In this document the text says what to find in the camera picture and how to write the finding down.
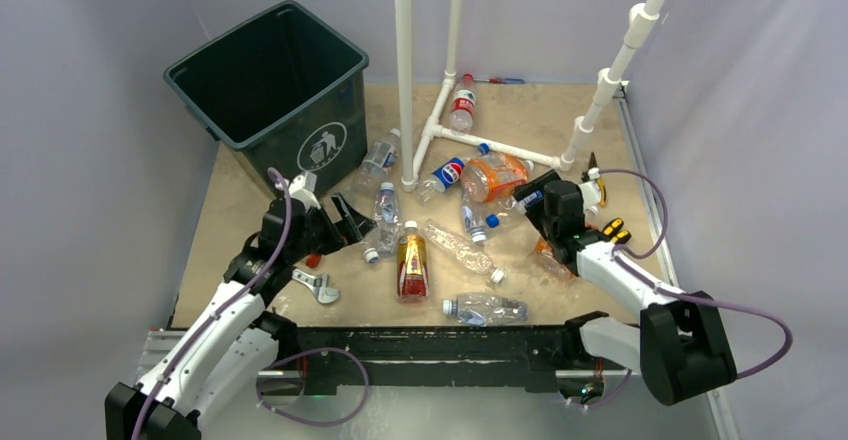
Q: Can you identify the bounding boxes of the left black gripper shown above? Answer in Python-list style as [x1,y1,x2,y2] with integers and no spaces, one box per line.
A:
[286,192,374,263]

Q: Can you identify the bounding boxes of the large orange soda bottle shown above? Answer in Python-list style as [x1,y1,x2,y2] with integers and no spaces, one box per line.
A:
[461,152,535,203]

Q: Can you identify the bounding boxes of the blue cap clear bottle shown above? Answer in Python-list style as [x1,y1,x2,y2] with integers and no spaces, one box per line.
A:
[484,191,543,229]

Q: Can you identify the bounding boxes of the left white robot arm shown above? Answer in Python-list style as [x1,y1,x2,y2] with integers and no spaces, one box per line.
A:
[104,194,376,439]

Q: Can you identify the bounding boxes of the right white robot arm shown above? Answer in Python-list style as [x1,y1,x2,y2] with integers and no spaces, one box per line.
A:
[512,169,738,405]

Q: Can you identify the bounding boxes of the clear bottle near bin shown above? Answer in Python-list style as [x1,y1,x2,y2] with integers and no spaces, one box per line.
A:
[355,128,401,187]

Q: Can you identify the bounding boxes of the dark green trash bin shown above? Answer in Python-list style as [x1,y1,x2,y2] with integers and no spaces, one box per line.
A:
[163,0,369,197]

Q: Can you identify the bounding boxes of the clear bottle white cap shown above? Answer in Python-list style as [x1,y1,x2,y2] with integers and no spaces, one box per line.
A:
[363,182,402,264]

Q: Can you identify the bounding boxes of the red cap tea bottle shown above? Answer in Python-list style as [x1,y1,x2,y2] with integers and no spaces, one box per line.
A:
[304,254,323,269]

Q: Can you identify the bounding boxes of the small orange bottle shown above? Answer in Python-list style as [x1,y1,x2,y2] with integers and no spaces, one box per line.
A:
[530,237,574,281]

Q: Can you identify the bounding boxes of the yellow red tea bottle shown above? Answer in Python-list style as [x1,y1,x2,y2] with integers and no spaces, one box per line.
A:
[397,220,430,303]

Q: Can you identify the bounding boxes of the blue label water bottle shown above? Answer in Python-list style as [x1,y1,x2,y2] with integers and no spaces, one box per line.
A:
[460,189,488,246]

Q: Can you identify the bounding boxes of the small pepsi bottle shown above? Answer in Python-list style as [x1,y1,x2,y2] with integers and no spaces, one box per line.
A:
[414,143,490,203]

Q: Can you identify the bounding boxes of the long crushed clear bottle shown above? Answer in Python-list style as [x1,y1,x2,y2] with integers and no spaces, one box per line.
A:
[421,219,506,285]

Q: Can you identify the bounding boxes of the red label water bottle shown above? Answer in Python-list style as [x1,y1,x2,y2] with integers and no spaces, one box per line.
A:
[448,74,476,133]

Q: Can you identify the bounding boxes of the clear bottle front edge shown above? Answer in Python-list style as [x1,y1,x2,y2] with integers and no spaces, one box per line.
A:
[442,293,529,327]

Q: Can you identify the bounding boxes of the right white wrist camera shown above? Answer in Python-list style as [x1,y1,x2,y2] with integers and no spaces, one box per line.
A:
[578,180,600,215]

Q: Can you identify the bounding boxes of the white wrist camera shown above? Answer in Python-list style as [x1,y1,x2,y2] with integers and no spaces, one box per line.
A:
[288,171,321,209]
[578,180,600,215]

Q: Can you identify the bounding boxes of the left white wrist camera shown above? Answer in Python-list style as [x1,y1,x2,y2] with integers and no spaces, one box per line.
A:
[288,171,321,209]

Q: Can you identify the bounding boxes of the yellow handle pliers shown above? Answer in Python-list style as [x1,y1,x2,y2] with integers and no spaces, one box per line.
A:
[581,151,607,208]

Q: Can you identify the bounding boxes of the red handle adjustable wrench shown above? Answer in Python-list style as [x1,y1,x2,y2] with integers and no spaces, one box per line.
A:
[292,268,340,305]

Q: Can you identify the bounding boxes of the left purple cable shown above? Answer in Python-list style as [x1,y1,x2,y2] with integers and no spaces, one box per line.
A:
[131,167,293,440]

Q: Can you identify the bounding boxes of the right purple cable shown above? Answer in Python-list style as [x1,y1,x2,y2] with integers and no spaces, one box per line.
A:
[596,168,794,381]

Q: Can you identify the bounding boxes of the purple cable loop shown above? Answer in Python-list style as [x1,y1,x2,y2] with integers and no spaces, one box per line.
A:
[254,347,371,429]

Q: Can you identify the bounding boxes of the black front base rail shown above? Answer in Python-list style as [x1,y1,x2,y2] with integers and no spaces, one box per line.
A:
[280,325,595,395]

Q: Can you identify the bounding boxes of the white PVC pipe frame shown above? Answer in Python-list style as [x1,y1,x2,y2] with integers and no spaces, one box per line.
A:
[394,0,666,192]

